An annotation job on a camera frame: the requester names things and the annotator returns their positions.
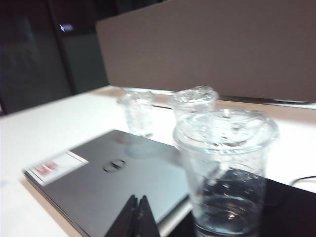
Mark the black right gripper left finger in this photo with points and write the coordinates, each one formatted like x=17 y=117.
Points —
x=126 y=222

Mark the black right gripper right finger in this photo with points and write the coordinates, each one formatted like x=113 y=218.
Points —
x=146 y=222

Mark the tall clear plastic cup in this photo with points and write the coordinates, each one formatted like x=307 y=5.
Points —
x=222 y=160

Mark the grey Dell laptop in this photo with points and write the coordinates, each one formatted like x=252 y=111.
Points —
x=98 y=192

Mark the short clear plastic cup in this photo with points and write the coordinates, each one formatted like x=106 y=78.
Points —
x=192 y=101
x=138 y=111

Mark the white and red sticker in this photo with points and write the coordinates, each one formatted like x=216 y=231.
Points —
x=56 y=168

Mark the black mouse pad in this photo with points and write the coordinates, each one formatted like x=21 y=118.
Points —
x=291 y=212

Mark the brown desk partition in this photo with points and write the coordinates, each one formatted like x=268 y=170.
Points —
x=197 y=49

